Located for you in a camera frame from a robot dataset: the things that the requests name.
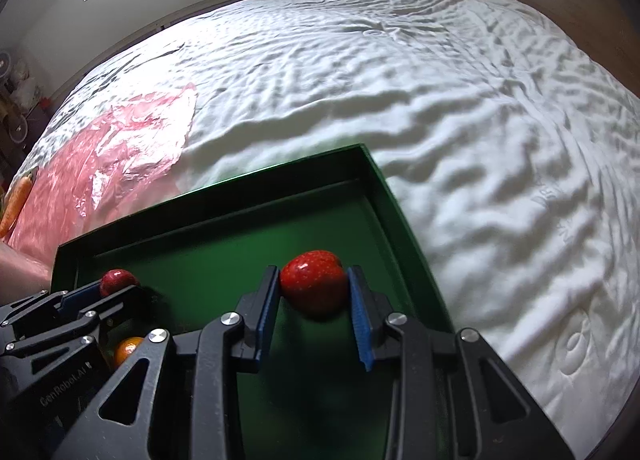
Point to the green tray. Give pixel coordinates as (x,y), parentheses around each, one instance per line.
(311,398)

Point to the pink plastic sheet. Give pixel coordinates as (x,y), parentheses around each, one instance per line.
(116,165)

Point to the red apple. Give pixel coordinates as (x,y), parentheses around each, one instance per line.
(314,282)
(115,280)

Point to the carrot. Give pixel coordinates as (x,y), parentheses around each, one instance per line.
(14,205)

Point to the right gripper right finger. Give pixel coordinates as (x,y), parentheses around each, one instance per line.
(452,396)

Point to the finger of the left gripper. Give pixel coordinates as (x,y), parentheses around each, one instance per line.
(45,305)
(96,319)

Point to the white electric fan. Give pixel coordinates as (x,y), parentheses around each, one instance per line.
(5,64)

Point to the orange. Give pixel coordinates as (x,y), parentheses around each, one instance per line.
(125,349)

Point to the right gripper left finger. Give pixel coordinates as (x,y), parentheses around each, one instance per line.
(177,397)

